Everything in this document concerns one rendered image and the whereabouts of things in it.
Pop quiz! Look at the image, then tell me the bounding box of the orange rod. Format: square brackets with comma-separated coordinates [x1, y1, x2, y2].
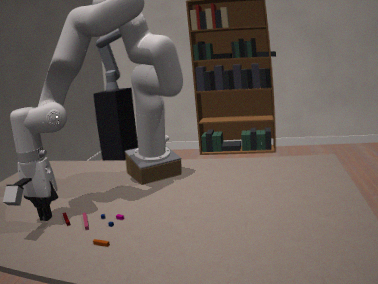
[93, 239, 110, 247]

